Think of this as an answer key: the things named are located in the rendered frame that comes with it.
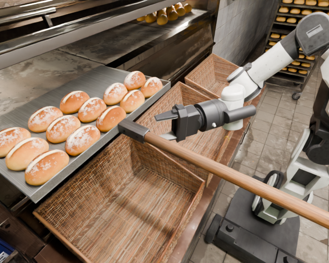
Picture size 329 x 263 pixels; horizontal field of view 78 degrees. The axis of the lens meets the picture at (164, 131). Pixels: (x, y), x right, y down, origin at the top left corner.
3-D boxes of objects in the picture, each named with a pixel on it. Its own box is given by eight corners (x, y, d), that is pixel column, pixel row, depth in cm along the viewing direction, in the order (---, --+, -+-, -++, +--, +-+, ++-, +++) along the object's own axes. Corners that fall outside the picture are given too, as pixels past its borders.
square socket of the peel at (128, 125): (151, 136, 57) (151, 128, 55) (143, 145, 55) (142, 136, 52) (126, 125, 61) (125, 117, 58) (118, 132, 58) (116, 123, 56)
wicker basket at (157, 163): (55, 240, 93) (27, 212, 74) (132, 159, 128) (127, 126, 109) (139, 315, 74) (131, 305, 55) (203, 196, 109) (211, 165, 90)
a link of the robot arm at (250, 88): (218, 96, 75) (223, 84, 91) (235, 116, 75) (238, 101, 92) (242, 76, 69) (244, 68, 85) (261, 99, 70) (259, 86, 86)
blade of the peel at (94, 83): (171, 87, 77) (171, 81, 75) (35, 203, 42) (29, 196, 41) (101, 65, 91) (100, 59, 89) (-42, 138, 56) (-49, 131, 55)
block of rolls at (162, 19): (97, 13, 157) (95, 6, 153) (135, 2, 187) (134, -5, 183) (163, 26, 134) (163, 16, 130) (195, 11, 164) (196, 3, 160)
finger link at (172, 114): (153, 116, 56) (173, 111, 57) (157, 123, 54) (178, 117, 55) (153, 111, 55) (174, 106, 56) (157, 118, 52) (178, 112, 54)
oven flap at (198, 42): (9, 208, 69) (-38, 166, 59) (210, 44, 180) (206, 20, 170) (13, 212, 66) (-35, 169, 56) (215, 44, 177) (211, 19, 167)
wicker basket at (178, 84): (136, 156, 130) (131, 123, 111) (176, 110, 166) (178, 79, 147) (207, 190, 112) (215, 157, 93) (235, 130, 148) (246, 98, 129)
